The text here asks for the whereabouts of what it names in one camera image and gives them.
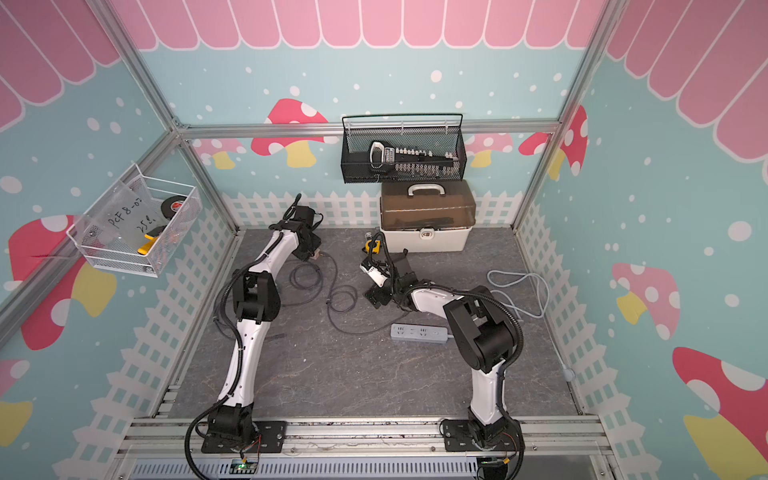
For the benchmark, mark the yellow tape measure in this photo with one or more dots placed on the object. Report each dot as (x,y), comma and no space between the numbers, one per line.
(372,246)

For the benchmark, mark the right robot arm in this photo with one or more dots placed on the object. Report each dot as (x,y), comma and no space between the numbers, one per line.
(488,336)

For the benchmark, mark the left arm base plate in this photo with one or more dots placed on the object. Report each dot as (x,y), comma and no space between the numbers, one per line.
(244,437)

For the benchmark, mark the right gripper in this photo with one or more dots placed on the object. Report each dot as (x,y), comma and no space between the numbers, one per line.
(376,291)

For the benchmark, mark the clear plastic wall bin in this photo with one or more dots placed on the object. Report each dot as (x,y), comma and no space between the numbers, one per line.
(110,232)

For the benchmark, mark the black wire mesh basket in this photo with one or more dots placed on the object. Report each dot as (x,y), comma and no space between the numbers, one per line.
(438,132)

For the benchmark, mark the white toolbox brown lid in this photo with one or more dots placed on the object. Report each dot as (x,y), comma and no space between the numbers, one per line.
(436,216)

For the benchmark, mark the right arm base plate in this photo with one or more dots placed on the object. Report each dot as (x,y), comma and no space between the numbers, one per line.
(465,435)

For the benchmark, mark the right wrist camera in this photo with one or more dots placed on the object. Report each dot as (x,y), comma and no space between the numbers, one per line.
(376,272)

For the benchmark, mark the socket bit set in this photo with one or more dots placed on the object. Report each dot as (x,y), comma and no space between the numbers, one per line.
(399,162)

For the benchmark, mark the yellow tool in bin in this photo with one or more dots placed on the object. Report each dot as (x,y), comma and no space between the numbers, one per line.
(147,246)

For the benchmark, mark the black electrical tape roll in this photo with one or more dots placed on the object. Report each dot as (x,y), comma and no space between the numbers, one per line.
(171,205)

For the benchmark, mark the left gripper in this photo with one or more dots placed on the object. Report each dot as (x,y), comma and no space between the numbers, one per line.
(315,243)

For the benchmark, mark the white power strip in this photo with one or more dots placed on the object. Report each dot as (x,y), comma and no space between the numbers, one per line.
(419,333)

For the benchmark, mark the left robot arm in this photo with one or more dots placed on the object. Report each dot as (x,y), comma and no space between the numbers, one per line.
(247,305)

